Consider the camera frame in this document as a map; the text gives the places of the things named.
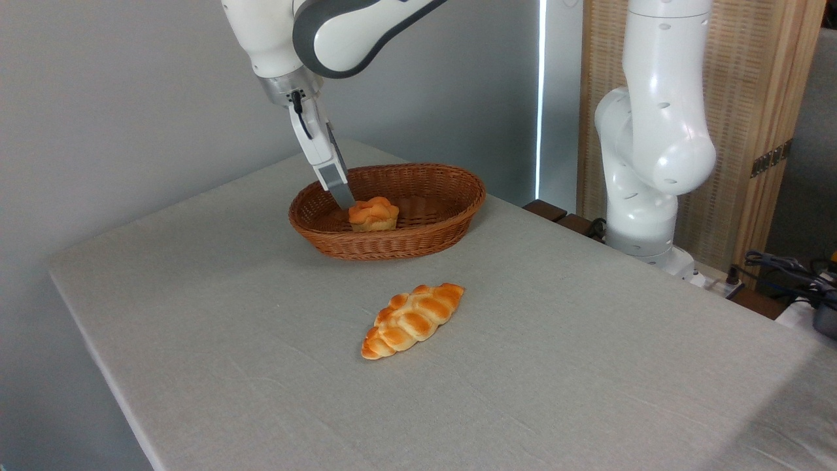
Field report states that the long braided bread loaf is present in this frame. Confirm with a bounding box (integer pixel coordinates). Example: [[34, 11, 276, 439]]
[[361, 282, 466, 361]]

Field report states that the brown woven wicker basket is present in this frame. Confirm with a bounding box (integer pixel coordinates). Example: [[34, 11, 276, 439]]
[[288, 163, 487, 262]]

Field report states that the wooden folding screen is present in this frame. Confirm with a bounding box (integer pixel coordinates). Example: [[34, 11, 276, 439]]
[[578, 0, 828, 270]]

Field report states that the metal screen hinge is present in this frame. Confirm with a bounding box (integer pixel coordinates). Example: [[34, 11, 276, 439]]
[[750, 139, 794, 179]]

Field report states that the black cable bundle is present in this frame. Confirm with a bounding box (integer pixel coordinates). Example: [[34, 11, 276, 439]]
[[727, 250, 837, 309]]

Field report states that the round knotted bread roll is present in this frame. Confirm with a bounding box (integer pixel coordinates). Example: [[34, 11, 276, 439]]
[[347, 196, 400, 234]]

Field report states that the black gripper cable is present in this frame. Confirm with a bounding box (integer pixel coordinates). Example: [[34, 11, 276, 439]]
[[290, 90, 314, 141]]

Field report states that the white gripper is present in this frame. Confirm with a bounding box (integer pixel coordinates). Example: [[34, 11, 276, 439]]
[[288, 97, 356, 211]]

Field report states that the grey tablecloth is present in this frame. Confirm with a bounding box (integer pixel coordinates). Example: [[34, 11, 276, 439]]
[[47, 137, 837, 471]]

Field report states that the dark brown wooden block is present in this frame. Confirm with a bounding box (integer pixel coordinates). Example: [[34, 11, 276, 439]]
[[556, 213, 606, 241], [522, 199, 569, 224]]

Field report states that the bright vertical light strip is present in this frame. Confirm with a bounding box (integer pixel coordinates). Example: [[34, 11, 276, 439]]
[[535, 0, 547, 201]]

